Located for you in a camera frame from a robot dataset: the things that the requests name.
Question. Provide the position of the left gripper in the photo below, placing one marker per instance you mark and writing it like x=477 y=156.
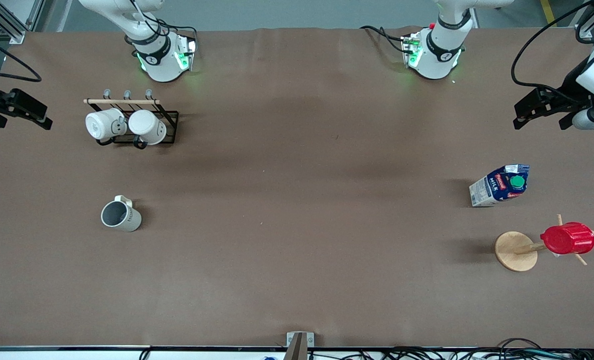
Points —
x=572 y=85

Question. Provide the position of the blue white milk carton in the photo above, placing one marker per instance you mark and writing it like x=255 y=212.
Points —
x=496 y=187

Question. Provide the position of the grey ceramic mug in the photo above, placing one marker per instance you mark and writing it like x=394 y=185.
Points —
x=122 y=217

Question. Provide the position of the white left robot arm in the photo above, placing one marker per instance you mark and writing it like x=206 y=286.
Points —
x=436 y=57

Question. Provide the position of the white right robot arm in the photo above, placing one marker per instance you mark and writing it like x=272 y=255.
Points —
x=159 y=60

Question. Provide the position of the red plastic cup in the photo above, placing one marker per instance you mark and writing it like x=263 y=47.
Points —
x=569 y=238

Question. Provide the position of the white mug with face print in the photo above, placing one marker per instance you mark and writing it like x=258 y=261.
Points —
x=102 y=125

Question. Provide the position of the plain white mug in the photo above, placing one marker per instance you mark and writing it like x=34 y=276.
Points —
x=147 y=125

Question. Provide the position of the wooden mug tree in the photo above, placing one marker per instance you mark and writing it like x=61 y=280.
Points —
x=515 y=251

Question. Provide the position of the brown table cover sheet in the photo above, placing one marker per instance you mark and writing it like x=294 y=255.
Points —
x=296 y=125

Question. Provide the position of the aluminium frame profile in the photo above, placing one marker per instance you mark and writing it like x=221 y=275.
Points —
x=7 y=25
x=585 y=32

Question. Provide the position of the metal table edge bracket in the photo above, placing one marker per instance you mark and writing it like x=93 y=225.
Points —
x=300 y=340

